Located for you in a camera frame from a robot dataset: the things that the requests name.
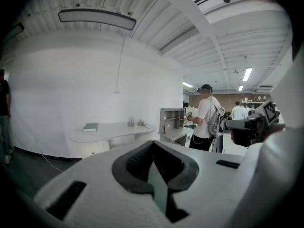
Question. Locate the artificial flower sprig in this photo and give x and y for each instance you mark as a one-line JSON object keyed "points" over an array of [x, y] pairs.
{"points": [[141, 123]]}

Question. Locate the green book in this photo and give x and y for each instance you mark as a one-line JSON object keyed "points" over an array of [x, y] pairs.
{"points": [[90, 127]]}

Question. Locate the fluorescent tube light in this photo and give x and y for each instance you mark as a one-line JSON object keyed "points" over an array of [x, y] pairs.
{"points": [[247, 74], [187, 84], [240, 88]]}

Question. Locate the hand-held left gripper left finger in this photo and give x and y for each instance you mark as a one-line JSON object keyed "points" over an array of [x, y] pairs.
{"points": [[107, 205]]}

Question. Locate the white desk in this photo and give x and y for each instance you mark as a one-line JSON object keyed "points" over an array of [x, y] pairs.
{"points": [[114, 133]]}

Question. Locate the white display shelf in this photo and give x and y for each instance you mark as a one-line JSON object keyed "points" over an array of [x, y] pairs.
{"points": [[255, 100]]}

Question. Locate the person's right forearm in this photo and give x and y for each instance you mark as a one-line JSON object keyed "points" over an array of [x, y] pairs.
{"points": [[278, 128]]}

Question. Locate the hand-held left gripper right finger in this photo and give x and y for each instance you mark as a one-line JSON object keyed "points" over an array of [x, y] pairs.
{"points": [[213, 186]]}

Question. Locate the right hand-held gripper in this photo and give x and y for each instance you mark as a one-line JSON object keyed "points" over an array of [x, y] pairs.
{"points": [[270, 113]]}

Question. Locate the rounded ceiling light panel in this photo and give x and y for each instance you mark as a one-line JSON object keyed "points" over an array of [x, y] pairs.
{"points": [[97, 18], [14, 32]]}

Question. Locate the grey office chair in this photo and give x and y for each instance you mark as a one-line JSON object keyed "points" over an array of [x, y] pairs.
{"points": [[219, 142]]}

